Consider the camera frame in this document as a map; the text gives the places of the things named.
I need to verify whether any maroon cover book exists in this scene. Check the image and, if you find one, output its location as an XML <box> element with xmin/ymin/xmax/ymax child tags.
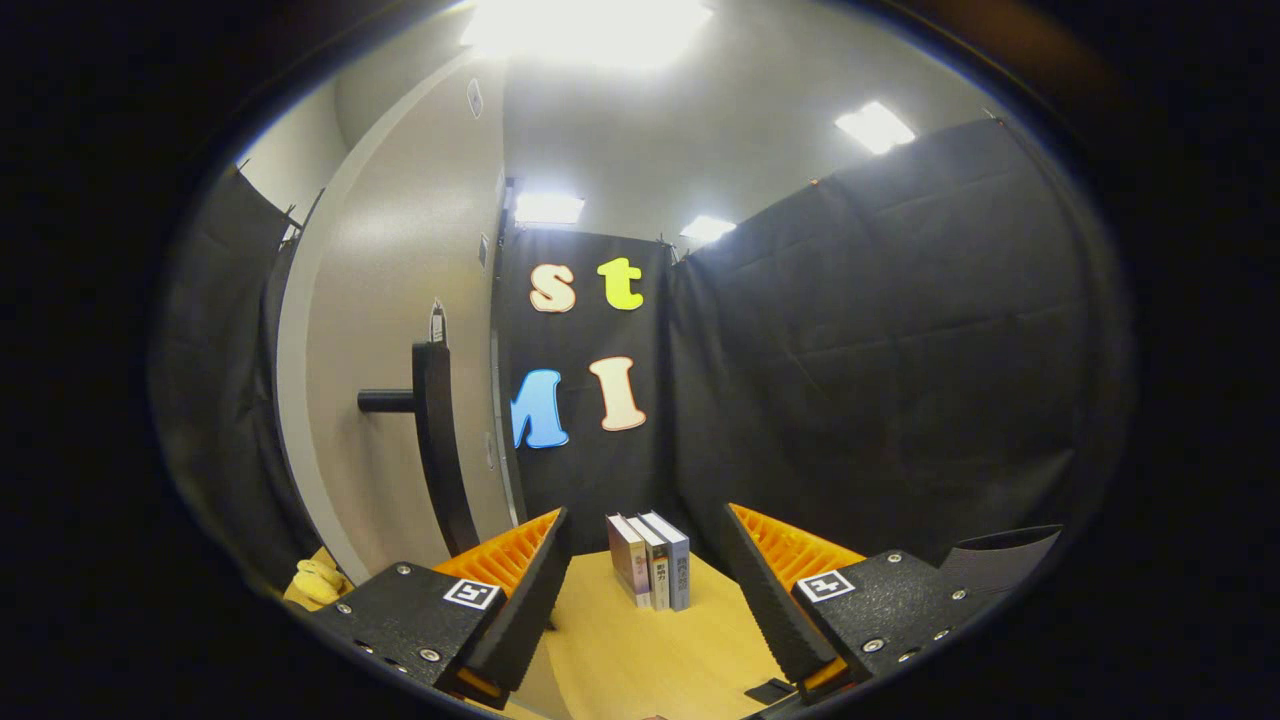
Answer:
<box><xmin>606</xmin><ymin>514</ymin><xmax>653</xmax><ymax>609</ymax></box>

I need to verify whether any grey blue spine book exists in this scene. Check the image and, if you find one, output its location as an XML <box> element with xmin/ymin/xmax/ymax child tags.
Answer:
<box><xmin>640</xmin><ymin>511</ymin><xmax>692</xmax><ymax>612</ymax></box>

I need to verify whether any yellow plush toy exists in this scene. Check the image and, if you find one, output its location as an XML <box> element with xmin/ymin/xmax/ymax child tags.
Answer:
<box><xmin>283</xmin><ymin>548</ymin><xmax>353</xmax><ymax>611</ymax></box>

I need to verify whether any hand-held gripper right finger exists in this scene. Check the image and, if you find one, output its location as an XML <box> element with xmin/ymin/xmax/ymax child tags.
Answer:
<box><xmin>722</xmin><ymin>503</ymin><xmax>1001</xmax><ymax>703</ymax></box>

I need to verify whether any dark grey cabinet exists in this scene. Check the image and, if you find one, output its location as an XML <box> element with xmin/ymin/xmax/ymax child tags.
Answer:
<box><xmin>488</xmin><ymin>178</ymin><xmax>528</xmax><ymax>529</ymax></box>

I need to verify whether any black backdrop cloth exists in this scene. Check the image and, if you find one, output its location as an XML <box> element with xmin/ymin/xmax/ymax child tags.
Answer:
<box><xmin>150</xmin><ymin>118</ymin><xmax>1136</xmax><ymax>601</ymax></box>

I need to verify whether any black door handle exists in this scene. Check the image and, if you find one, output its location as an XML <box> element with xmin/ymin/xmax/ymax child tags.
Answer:
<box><xmin>357</xmin><ymin>340</ymin><xmax>481</xmax><ymax>558</ymax></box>

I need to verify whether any white spine book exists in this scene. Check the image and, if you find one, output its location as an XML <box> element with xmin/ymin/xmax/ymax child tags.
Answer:
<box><xmin>627</xmin><ymin>515</ymin><xmax>673</xmax><ymax>612</ymax></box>

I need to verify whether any large ceiling light panel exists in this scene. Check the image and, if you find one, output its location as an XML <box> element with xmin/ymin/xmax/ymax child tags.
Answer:
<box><xmin>460</xmin><ymin>0</ymin><xmax>716</xmax><ymax>71</ymax></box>

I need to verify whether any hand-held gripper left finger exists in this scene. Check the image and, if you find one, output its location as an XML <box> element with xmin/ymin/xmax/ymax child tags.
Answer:
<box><xmin>305</xmin><ymin>507</ymin><xmax>573</xmax><ymax>711</ymax></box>

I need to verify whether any double ceiling light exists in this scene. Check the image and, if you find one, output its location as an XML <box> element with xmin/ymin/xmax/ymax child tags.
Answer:
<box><xmin>835</xmin><ymin>100</ymin><xmax>917</xmax><ymax>156</ymax></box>

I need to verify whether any beige cabinet door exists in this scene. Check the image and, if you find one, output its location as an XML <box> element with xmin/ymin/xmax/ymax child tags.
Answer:
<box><xmin>275</xmin><ymin>50</ymin><xmax>526</xmax><ymax>591</ymax></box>

